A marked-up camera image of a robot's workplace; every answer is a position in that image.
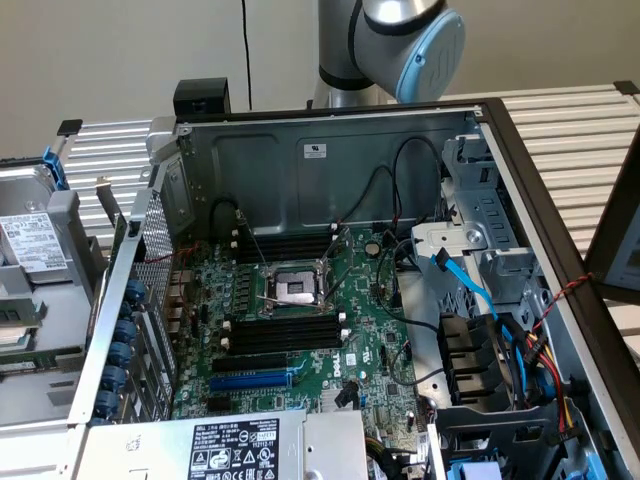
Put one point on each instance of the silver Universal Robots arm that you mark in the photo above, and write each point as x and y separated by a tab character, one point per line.
380	45

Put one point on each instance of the RAM slot white latches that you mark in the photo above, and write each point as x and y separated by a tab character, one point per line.
285	346
285	256
285	330
285	242

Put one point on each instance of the steel socket cover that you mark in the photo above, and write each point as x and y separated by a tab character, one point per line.
340	250

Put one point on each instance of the coin cell battery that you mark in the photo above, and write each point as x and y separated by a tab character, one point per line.
371	246

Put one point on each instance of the thin steel locking lever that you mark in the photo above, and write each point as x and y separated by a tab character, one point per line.
252	240
290	300

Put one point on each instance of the green Dell motherboard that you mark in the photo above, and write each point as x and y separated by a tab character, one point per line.
360	300

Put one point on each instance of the open grey PC case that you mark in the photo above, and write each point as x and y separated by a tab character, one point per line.
350	170

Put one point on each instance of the long black expansion slot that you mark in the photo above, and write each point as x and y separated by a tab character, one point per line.
250	363

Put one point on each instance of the large silver port block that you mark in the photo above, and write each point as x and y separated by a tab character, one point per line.
181	281

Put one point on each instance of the small silver USB port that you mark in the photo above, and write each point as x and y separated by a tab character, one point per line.
175	313
175	298

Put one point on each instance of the blue expansion slot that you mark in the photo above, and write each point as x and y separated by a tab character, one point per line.
250	382

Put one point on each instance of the silver finned heatsink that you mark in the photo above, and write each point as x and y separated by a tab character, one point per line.
330	400

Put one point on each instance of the silver disk bay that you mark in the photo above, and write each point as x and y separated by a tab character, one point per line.
500	215

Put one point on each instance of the black fan shroud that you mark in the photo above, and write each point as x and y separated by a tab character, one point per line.
470	350

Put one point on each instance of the black box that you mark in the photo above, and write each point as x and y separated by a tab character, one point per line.
200	97

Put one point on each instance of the short black expansion slot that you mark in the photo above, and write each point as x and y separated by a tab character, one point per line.
222	405

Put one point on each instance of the blue slot retainer knob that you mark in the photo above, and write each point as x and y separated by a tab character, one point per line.
121	353
135	292
127	330
108	403
115	378

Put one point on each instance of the green graphics card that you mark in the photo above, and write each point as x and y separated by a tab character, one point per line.
107	200

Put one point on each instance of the black plastic drive cage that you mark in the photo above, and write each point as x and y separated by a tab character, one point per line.
500	430

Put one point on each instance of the grey drive tray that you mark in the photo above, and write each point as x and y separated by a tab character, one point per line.
65	310

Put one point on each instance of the silver power supply unit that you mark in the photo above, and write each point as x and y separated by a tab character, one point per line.
150	450

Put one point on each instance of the blue plastic disk clip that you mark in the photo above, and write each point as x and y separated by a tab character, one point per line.
55	170

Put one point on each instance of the black table end cap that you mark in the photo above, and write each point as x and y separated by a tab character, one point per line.
627	88
70	127

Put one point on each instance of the blue plastic caddy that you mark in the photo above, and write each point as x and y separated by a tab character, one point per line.
475	472

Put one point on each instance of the black framed panel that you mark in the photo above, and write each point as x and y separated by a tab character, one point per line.
607	240

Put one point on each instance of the silver hard disk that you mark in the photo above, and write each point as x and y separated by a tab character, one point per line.
30	245

